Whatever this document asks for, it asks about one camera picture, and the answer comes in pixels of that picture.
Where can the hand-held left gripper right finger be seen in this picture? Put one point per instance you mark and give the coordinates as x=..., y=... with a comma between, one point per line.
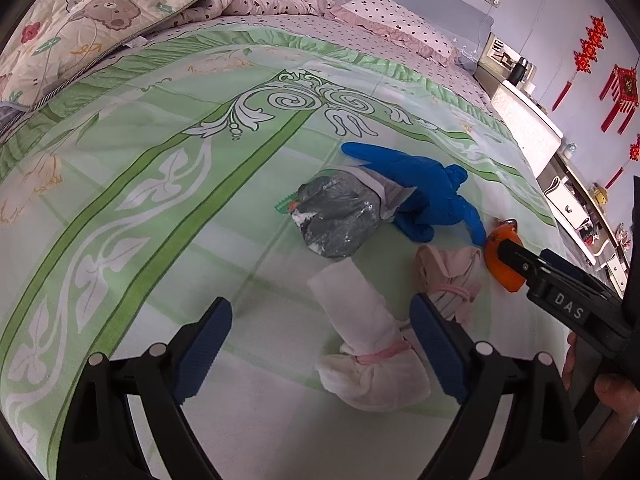
x=440, y=350

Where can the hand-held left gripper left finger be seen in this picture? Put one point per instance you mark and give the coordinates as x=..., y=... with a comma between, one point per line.
x=200, y=355

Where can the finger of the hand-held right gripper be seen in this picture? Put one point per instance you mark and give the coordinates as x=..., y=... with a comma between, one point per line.
x=580, y=270
x=560, y=300

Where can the orange plastic bag ball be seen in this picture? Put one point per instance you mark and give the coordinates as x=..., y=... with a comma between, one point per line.
x=500, y=270

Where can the pink cloth bundle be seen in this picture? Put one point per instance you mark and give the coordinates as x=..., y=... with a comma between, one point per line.
x=445, y=265

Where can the white cloth bundle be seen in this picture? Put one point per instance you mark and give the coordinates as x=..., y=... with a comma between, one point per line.
x=360, y=320

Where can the blue rubber glove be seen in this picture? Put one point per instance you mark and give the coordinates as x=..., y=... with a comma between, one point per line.
x=425, y=185

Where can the grey foil packet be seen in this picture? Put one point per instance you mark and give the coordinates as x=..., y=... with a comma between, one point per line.
x=335, y=215

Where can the person's right hand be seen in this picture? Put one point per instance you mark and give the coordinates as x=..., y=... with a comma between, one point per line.
x=620, y=395

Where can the small white cabinet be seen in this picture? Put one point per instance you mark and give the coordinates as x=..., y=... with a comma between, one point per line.
x=617, y=270

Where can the pink toy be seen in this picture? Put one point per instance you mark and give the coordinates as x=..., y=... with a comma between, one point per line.
x=625, y=235

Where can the yellow toy figure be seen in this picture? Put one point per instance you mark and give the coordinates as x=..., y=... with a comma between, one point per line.
x=600, y=195

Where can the white TV stand with drawer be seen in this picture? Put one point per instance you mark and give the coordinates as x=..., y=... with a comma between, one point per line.
x=565, y=195

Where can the green patterned bedsheet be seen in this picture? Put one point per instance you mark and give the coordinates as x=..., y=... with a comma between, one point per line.
x=150, y=260

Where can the long red knot decoration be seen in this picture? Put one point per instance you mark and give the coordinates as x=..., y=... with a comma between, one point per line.
x=590, y=45
x=634, y=152

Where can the white nightstand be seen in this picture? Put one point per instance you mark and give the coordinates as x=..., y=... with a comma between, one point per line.
x=520, y=125

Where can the red diamond tassel decoration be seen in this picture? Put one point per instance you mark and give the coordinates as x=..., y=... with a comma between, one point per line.
x=625, y=87

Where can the white cup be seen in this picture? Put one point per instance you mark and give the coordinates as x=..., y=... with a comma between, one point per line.
x=528, y=87

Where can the black thermos bottle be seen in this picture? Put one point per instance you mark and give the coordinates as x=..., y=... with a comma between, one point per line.
x=519, y=71

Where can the white bedside shelf unit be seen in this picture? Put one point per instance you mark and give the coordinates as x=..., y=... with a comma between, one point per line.
x=500, y=55

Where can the pink dotted pillow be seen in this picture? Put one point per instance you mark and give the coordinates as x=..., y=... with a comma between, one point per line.
x=395, y=20

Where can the pink dotted quilt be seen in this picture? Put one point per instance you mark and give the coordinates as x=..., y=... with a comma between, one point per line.
x=260, y=2

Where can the bear print blanket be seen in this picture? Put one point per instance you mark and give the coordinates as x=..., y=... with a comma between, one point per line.
x=100, y=10

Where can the wall socket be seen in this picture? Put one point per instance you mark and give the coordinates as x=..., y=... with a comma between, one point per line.
x=491, y=0

